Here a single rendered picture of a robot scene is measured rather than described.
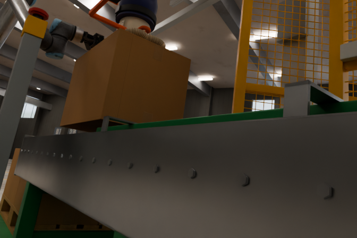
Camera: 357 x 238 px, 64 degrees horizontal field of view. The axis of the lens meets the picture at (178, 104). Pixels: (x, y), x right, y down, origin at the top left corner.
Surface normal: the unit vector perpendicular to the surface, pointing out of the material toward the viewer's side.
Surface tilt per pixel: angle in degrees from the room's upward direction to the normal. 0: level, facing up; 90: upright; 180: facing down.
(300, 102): 90
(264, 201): 90
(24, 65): 90
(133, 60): 90
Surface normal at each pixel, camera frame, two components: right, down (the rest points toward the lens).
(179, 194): -0.78, -0.26
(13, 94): 0.61, -0.11
